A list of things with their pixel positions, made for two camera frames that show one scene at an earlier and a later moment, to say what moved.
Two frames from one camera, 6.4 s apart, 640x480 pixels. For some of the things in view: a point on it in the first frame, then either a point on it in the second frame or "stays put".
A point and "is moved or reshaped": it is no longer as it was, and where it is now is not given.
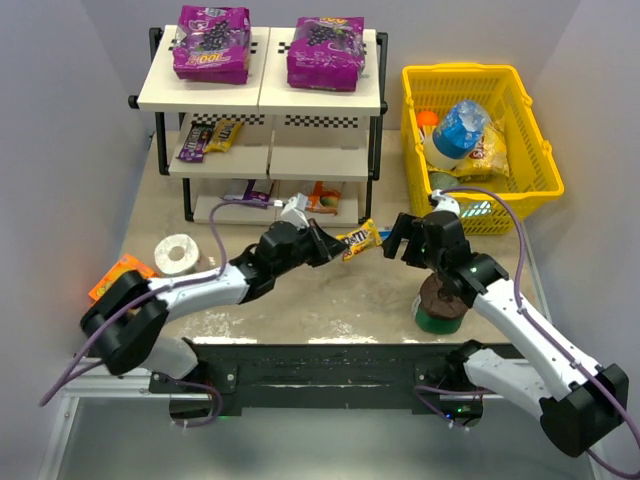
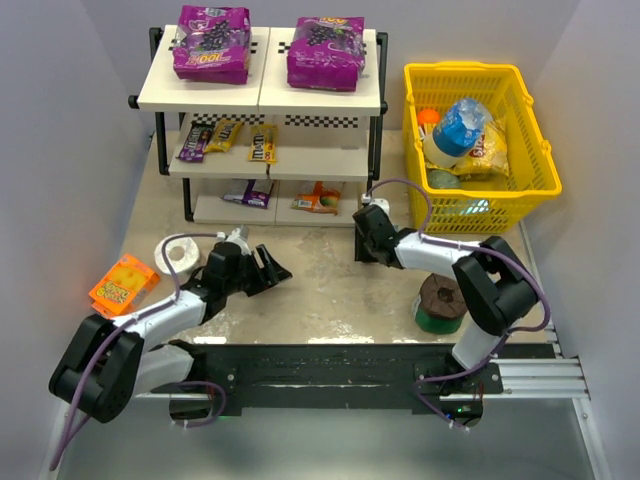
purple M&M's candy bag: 192,149 stays put
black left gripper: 314,242 → 255,272
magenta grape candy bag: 327,53 stays put
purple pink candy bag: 250,198 stays put
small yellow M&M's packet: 365,236 is moved or reshaped
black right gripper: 413,241 → 362,245
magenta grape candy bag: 213,44 stays put
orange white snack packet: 323,200 stays put
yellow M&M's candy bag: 223,136 stays put
